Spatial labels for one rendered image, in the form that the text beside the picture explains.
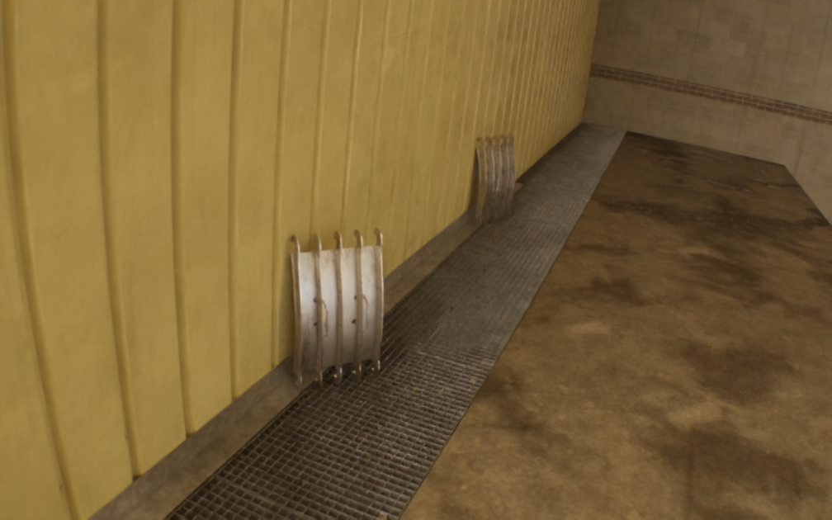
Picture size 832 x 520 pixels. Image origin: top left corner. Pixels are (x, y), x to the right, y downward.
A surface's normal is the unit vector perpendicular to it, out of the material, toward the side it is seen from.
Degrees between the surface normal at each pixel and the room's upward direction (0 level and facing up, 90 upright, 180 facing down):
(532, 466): 0
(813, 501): 0
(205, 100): 90
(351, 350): 94
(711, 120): 90
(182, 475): 0
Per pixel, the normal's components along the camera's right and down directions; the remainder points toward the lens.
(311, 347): 0.47, 0.39
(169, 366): 0.92, 0.22
